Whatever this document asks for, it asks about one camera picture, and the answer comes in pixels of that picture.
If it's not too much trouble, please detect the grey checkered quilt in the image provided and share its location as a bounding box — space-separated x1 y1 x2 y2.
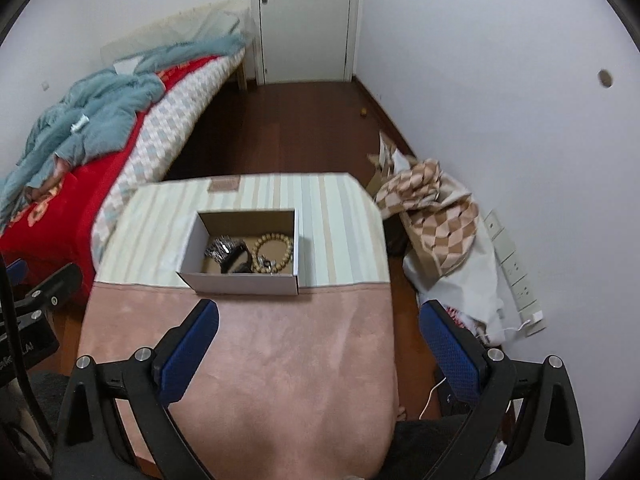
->
91 57 246 266

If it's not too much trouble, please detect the white power strip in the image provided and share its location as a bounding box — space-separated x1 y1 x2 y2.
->
482 210 547 336

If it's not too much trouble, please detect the white charging cable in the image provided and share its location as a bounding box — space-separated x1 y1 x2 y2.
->
420 320 533 418

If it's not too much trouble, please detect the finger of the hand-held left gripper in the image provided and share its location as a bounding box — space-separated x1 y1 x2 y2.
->
15 262 83 318
6 259 28 288

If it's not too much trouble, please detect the chunky silver chain bracelet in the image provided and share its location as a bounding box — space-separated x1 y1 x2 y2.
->
205 236 241 263

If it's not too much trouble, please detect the black smartwatch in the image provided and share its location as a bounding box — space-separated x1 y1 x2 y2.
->
220 242 253 273

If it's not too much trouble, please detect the pink and striped tablecloth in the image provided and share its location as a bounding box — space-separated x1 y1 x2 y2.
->
82 172 401 480

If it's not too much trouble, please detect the beige checkered cloth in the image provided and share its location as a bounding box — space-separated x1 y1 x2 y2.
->
375 158 480 276

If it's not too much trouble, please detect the bed with red blanket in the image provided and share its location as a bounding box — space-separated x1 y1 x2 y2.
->
0 57 226 301

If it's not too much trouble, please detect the black cable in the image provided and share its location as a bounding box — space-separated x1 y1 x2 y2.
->
0 255 56 456

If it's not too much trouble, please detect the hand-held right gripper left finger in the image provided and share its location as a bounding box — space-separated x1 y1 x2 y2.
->
52 299 221 480

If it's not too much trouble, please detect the teal quilt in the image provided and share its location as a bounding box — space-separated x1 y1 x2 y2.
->
0 35 246 221

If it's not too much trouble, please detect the cardboard box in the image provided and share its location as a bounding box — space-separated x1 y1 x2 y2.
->
176 208 301 296

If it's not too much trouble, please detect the wooden bead bracelet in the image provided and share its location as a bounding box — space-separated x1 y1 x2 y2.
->
251 231 294 275

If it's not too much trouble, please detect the white door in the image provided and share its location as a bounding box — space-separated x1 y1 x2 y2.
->
257 0 362 83

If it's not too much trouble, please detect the pale mesh bed cover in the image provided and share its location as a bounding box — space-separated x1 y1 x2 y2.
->
100 0 253 68

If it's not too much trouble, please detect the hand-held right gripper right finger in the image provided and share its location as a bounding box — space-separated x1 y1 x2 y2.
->
419 300 586 480

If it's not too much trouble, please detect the person's dark fleece trouser leg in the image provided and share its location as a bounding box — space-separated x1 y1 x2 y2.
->
390 412 506 480

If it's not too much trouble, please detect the red print plastic bag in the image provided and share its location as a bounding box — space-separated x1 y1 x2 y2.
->
445 305 476 331

